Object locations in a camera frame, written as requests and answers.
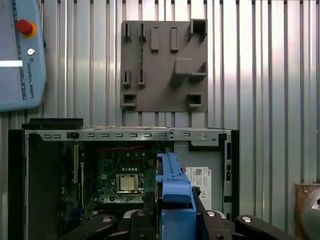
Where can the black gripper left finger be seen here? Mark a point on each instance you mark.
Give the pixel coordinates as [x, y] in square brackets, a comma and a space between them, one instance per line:
[135, 225]

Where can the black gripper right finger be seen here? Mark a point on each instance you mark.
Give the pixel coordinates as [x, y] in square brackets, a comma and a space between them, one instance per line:
[215, 225]

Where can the hard disk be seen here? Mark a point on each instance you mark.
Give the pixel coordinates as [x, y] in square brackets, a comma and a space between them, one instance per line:
[175, 190]

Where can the CPU socket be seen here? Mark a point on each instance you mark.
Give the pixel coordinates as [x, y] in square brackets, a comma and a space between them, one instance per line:
[141, 183]

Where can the silver CPU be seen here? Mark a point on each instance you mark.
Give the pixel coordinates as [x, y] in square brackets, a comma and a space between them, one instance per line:
[127, 183]

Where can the green motherboard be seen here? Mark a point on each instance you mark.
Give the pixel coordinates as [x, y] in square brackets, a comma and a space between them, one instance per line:
[107, 160]

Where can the grey power supply unit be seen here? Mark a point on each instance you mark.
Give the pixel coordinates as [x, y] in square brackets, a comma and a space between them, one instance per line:
[182, 155]

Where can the black open PC case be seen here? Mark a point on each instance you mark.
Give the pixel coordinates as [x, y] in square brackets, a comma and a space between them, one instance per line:
[42, 187]

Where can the grey parts rack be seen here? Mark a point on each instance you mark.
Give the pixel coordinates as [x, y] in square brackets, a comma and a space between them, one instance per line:
[160, 87]

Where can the pale blue teach pendant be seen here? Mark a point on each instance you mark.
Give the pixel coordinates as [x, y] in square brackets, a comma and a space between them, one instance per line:
[15, 75]

